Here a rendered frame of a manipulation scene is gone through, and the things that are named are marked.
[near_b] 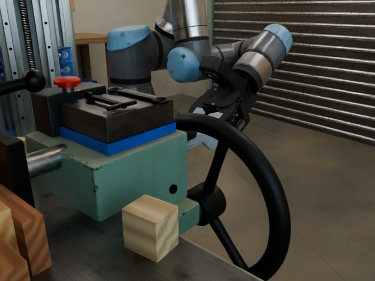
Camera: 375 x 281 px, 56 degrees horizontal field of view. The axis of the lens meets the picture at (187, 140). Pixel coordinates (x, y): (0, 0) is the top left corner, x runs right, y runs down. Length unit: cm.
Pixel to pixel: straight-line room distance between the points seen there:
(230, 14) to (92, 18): 146
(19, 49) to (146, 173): 70
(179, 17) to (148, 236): 55
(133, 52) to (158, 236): 71
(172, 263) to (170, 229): 3
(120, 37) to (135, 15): 329
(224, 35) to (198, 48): 334
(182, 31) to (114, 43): 26
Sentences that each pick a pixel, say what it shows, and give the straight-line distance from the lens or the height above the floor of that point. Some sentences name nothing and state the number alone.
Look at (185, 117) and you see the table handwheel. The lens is 52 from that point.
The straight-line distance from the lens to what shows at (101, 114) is 36.
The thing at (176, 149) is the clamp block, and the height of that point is 94.
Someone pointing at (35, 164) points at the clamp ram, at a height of 96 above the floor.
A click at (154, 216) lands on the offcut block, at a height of 94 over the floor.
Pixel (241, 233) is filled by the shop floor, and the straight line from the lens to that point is 190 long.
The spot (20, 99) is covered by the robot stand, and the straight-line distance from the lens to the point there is 103.
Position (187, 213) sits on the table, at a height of 87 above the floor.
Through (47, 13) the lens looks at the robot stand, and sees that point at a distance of 101.
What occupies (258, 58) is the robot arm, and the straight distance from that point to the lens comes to 74.
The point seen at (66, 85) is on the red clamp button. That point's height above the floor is 102.
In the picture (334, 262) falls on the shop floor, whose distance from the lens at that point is 184.
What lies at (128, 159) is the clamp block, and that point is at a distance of 36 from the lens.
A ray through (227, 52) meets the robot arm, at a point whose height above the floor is 100.
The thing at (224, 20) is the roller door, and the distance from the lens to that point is 407.
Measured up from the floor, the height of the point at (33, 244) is 93.
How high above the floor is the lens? 110
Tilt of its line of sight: 21 degrees down
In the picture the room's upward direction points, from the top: straight up
